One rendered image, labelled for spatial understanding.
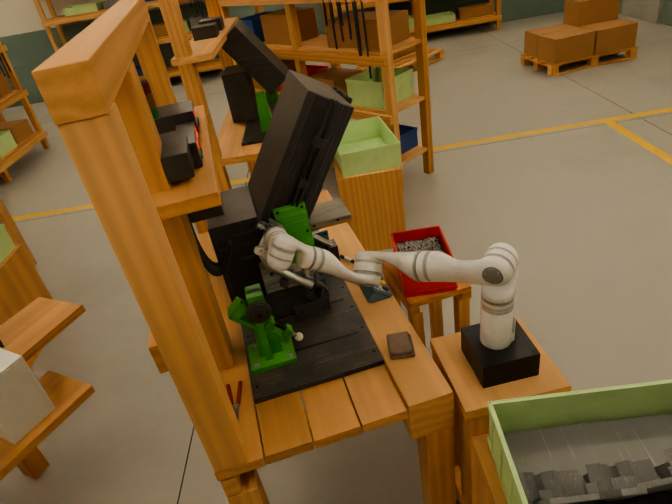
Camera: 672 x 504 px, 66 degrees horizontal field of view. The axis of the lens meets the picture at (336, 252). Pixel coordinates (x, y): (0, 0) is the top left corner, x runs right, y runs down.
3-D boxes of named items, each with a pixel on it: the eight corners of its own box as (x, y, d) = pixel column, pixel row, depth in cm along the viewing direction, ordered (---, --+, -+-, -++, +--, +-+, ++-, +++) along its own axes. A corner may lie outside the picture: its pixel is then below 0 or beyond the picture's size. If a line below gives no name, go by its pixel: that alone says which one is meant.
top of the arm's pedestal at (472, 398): (519, 326, 177) (519, 317, 175) (570, 395, 150) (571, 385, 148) (429, 347, 175) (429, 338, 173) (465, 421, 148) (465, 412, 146)
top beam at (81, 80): (150, 18, 212) (142, -6, 208) (109, 114, 87) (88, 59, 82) (128, 23, 211) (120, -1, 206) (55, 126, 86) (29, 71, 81)
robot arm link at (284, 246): (272, 228, 146) (313, 238, 154) (263, 256, 148) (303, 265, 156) (282, 235, 141) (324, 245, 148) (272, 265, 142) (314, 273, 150)
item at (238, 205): (267, 254, 225) (248, 184, 207) (278, 292, 200) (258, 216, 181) (226, 265, 222) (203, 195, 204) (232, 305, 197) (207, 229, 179)
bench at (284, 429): (350, 319, 319) (327, 192, 272) (459, 554, 194) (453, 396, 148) (240, 351, 309) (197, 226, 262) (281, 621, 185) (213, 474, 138)
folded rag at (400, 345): (386, 339, 168) (385, 332, 167) (410, 335, 168) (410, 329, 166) (390, 361, 160) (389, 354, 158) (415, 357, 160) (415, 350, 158)
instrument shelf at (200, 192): (206, 113, 208) (203, 104, 205) (222, 205, 132) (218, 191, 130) (144, 128, 204) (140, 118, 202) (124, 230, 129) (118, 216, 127)
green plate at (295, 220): (314, 251, 193) (301, 197, 187) (318, 257, 185) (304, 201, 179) (284, 259, 191) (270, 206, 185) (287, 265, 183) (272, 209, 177)
